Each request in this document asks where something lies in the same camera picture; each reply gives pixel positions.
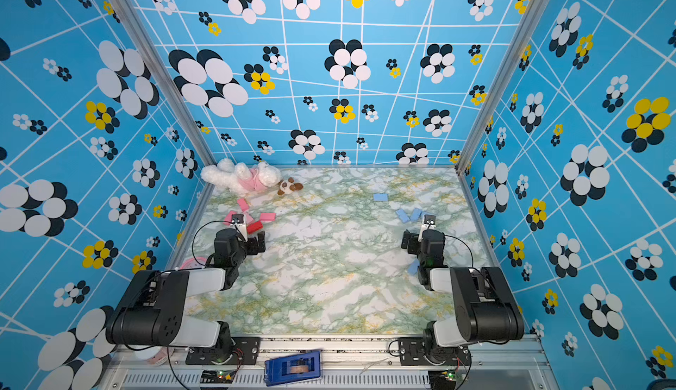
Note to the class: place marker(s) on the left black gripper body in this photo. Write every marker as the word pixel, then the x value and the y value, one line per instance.
pixel 252 248

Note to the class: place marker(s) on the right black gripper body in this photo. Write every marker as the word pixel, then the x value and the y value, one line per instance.
pixel 415 245

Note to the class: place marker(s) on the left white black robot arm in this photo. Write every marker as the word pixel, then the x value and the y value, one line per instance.
pixel 151 312

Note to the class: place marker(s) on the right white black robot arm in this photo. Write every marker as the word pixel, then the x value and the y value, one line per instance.
pixel 485 309

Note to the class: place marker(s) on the light blue block left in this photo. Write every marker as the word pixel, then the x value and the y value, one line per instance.
pixel 405 218

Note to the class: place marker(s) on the light blue block near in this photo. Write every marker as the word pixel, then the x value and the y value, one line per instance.
pixel 413 268

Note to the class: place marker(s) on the light blue block right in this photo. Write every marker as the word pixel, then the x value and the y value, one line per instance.
pixel 416 214

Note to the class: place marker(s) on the pink alarm clock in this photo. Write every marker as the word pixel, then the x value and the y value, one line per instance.
pixel 191 265

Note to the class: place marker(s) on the small brown white plush dog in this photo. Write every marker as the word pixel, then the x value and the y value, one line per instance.
pixel 289 186

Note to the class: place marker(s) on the white pink plush toy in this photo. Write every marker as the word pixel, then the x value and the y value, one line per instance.
pixel 241 179

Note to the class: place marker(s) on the blue box device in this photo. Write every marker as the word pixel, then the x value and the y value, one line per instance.
pixel 291 369

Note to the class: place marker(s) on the left circuit board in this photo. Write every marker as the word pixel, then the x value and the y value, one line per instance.
pixel 217 377

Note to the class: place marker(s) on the circuit board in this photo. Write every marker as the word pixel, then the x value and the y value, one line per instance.
pixel 217 377
pixel 436 377

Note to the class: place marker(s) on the right circuit board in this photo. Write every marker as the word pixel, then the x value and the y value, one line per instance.
pixel 436 377

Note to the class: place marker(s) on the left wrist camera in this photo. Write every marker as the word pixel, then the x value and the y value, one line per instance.
pixel 238 221

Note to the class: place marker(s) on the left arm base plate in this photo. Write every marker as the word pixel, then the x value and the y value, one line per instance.
pixel 239 351

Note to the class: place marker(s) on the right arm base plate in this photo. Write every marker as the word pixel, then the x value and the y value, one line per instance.
pixel 416 351

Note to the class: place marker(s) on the aluminium front rail frame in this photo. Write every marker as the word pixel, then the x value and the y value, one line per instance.
pixel 347 362

